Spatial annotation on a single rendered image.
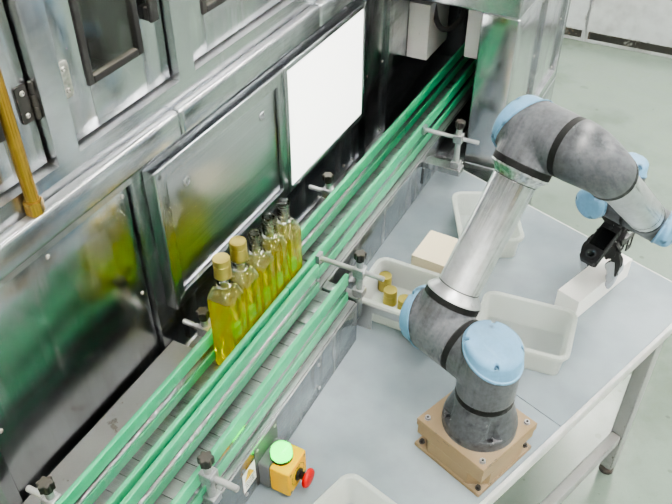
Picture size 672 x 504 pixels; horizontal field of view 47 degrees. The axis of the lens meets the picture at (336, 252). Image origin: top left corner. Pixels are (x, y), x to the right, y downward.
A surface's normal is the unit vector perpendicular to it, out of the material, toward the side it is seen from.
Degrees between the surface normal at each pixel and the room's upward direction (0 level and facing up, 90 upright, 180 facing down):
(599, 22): 90
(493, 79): 90
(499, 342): 8
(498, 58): 90
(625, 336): 0
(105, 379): 89
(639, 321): 0
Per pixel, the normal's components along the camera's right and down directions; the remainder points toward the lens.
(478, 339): 0.11, -0.71
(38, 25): 0.89, 0.29
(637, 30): -0.46, 0.57
